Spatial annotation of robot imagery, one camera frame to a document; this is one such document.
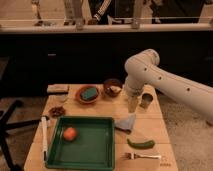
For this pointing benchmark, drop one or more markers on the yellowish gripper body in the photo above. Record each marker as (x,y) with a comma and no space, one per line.
(132,104)

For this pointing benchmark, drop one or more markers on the whiteboard eraser block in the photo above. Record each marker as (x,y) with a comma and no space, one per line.
(58,88)

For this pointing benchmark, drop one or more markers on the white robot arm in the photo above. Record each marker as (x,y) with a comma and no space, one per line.
(142,69)

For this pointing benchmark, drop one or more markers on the green plastic tray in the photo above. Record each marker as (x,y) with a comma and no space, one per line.
(92,150)

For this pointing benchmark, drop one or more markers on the dark metal cup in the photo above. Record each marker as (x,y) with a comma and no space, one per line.
(146,100)

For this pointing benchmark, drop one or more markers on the white item in bowl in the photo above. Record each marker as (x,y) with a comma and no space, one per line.
(115,89)

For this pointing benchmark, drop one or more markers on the blue grey cloth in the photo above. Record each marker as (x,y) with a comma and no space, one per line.
(126,124)

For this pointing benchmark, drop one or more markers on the dark brown bowl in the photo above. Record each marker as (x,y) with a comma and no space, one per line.
(111,82)

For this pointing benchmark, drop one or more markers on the teal sponge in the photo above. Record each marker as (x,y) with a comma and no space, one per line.
(89,94)

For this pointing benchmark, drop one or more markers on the orange bowl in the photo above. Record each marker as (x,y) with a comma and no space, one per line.
(82,88)

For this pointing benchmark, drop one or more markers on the green chili pepper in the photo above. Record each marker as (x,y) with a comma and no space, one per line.
(144,145)

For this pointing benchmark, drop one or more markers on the silver fork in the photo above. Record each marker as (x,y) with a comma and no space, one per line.
(135,156)

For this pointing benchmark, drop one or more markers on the orange round fruit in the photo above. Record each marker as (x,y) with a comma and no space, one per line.
(70,134)

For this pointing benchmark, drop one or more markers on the white marker pen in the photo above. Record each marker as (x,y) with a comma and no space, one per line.
(44,136)

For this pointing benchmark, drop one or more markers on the black office chair base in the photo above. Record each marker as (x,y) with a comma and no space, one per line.
(5,126)

